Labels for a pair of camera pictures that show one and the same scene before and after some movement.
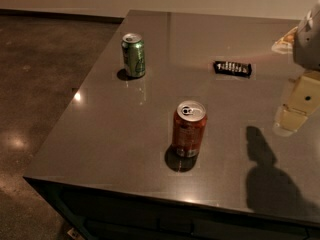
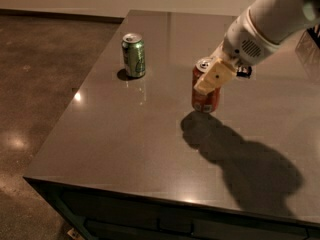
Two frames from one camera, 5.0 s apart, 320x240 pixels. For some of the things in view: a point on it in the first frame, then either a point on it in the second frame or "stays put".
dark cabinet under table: [97, 214] stays put
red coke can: [189, 126] -> [203, 102]
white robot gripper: [307, 45] -> [242, 43]
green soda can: [133, 50] stays put
